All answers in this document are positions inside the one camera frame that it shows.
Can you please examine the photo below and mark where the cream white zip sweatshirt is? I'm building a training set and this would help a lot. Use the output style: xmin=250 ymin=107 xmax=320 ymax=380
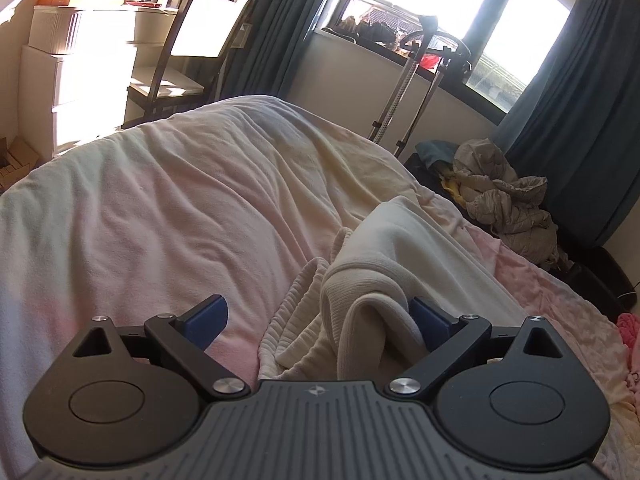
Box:
xmin=258 ymin=196 xmax=525 ymax=385

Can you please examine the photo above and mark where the pastel rainbow bed blanket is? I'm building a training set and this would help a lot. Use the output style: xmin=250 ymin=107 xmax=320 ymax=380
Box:
xmin=1 ymin=96 xmax=639 ymax=479

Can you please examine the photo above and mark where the yellow cloth on sofa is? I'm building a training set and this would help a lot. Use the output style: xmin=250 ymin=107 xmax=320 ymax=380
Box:
xmin=440 ymin=177 xmax=465 ymax=207

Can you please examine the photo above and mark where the beige crumpled quilted jacket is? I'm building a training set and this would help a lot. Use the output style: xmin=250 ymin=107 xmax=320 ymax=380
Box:
xmin=452 ymin=139 xmax=559 ymax=266

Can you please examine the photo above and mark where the black sofa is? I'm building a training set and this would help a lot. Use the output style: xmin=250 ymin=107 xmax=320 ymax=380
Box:
xmin=403 ymin=152 xmax=639 ymax=313

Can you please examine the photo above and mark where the pink fleece bathrobe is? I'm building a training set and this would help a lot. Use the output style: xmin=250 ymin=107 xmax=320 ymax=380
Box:
xmin=615 ymin=311 xmax=640 ymax=391

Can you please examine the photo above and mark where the teal curtain right of window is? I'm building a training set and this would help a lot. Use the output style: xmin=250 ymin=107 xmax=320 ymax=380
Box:
xmin=492 ymin=0 xmax=639 ymax=244

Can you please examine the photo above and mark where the teal curtain of window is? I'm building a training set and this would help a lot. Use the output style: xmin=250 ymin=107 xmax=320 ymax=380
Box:
xmin=492 ymin=0 xmax=639 ymax=244
xmin=221 ymin=0 xmax=326 ymax=99

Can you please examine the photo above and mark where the dark chair with white back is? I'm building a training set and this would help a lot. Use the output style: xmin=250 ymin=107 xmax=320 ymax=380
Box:
xmin=122 ymin=0 xmax=253 ymax=129

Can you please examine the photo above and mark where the white drawer cabinet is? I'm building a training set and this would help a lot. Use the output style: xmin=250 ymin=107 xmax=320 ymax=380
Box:
xmin=17 ymin=6 xmax=176 ymax=162

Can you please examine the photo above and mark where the metal garment steamer stand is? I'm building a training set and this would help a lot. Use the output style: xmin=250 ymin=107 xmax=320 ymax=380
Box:
xmin=368 ymin=14 xmax=474 ymax=161

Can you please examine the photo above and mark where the dark framed window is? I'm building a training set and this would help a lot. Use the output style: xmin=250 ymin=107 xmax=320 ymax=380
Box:
xmin=325 ymin=0 xmax=576 ymax=124

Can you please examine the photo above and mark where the teal curtain left of window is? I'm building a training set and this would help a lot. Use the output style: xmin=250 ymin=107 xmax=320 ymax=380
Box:
xmin=221 ymin=0 xmax=326 ymax=99

